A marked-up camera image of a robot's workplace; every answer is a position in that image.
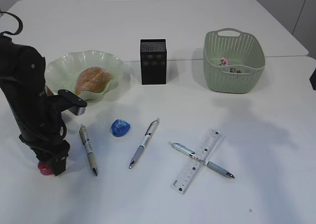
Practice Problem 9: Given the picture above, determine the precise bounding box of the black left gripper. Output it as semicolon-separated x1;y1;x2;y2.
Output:
0;36;70;176

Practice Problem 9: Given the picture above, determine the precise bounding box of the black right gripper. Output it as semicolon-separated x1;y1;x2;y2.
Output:
309;69;316;90

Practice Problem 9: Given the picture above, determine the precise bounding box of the grey paper ball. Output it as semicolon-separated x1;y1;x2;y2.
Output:
229;67;241;73

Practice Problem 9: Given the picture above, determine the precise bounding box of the sugared bread bun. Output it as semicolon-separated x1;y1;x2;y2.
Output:
75;67;111;95

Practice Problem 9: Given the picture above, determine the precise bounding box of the pink paper ball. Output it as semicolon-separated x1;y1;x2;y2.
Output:
219;58;229;66

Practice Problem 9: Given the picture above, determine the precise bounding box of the brown coffee drink bottle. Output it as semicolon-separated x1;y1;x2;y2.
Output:
45;85;54;96

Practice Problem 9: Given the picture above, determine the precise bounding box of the beige retractable pen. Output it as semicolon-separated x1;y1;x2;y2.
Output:
79;124;98;177

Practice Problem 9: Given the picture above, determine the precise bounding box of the green plastic woven basket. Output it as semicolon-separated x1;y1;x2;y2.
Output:
203;28;266;94

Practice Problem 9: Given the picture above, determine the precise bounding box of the green wavy glass plate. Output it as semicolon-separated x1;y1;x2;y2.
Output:
45;50;123;100

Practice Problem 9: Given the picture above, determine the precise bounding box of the grey grip middle pen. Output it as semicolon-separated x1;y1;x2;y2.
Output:
129;118;160;169

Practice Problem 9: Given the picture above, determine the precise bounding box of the grey grip pen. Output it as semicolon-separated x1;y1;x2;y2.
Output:
129;118;160;169
168;141;235;179

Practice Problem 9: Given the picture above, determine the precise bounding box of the grey grip right pen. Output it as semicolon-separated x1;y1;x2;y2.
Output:
168;141;235;179

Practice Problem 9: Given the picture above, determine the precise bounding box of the black mesh pen holder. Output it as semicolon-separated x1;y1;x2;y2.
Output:
140;39;167;85

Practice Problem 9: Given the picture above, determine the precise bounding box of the clear plastic ruler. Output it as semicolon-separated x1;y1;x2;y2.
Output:
168;130;223;194

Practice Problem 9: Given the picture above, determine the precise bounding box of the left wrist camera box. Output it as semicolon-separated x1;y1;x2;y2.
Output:
58;90;87;116

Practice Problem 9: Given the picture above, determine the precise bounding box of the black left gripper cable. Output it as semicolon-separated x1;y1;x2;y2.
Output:
0;11;69;158

